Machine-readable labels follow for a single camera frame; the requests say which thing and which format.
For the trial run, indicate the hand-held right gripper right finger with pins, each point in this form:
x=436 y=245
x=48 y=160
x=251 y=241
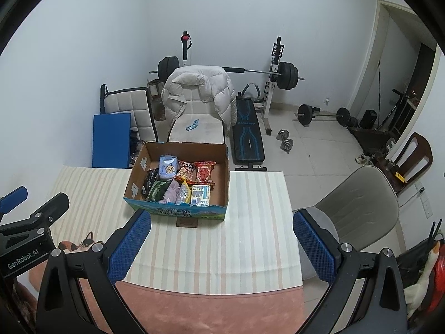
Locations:
x=313 y=247

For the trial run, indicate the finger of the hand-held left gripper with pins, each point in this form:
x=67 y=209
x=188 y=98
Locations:
x=15 y=195
x=55 y=205

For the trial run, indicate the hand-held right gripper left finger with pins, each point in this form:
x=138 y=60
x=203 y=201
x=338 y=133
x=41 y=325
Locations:
x=130 y=247

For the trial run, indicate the green snack packet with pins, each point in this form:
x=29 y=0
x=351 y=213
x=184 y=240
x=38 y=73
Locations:
x=158 y=190

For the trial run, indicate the silver yellow snack packet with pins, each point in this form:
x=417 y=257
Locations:
x=182 y=194

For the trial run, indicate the white blue tissue pack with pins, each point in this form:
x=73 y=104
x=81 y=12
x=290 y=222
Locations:
x=201 y=195

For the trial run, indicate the light blue snack packet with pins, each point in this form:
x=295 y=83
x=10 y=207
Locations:
x=168 y=167

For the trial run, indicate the cartoon print snack packet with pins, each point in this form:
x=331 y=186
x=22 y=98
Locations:
x=185 y=170

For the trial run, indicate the red snack packet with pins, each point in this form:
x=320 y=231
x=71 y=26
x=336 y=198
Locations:
x=204 y=173

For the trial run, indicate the printed cardboard box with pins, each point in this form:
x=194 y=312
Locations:
x=219 y=167

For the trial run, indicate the small brown card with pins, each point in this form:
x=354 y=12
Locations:
x=187 y=222

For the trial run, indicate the grey shell chair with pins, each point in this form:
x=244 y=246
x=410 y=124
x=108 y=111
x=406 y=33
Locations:
x=361 y=201

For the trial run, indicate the blue flat board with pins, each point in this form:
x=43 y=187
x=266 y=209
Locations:
x=111 y=139

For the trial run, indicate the dark clutter pile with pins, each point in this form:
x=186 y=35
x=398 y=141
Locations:
x=136 y=146

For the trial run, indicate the white shoes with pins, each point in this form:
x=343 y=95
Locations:
x=363 y=159

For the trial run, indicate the chrome dumbbell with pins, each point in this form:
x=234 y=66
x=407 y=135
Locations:
x=288 y=145
x=282 y=134

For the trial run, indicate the white goose plush toy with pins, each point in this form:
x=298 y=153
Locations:
x=433 y=257

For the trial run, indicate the dark wooden crate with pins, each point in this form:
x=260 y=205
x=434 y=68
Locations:
x=372 y=137

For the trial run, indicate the black router antennas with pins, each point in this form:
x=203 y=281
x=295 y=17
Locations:
x=436 y=228

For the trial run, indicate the black weight bench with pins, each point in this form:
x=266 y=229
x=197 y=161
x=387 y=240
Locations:
x=248 y=139

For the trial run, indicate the white quilted chair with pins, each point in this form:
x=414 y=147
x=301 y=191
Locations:
x=128 y=102

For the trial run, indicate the red bag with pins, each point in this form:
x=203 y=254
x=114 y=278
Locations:
x=439 y=275

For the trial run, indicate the short barbell with black plates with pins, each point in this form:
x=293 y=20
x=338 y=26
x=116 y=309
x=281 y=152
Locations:
x=306 y=114

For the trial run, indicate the small blue packet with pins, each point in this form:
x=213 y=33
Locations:
x=192 y=124

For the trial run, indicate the beige padded chair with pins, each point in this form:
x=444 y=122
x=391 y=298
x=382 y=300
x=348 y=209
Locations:
x=205 y=130

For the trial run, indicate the black speaker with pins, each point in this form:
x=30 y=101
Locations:
x=368 y=118

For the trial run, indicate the brown transparent container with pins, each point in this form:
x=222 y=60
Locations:
x=156 y=106

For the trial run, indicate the white barbell rack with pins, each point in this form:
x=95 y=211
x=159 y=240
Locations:
x=269 y=111

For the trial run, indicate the brown wooden chair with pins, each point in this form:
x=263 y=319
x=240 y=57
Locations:
x=426 y=160

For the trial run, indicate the black kick scooter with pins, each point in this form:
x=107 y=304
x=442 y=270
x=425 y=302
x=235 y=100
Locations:
x=396 y=109

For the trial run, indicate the white puffer jacket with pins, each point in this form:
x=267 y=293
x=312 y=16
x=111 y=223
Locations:
x=198 y=87

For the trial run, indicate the long barbell with black plates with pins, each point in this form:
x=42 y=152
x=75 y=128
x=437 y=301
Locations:
x=288 y=74

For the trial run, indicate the black pole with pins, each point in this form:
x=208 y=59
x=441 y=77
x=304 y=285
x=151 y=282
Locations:
x=379 y=85

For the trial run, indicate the white wall outlet panel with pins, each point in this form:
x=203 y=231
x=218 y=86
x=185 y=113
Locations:
x=426 y=205

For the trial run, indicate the cream door frame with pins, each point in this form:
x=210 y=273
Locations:
x=370 y=52

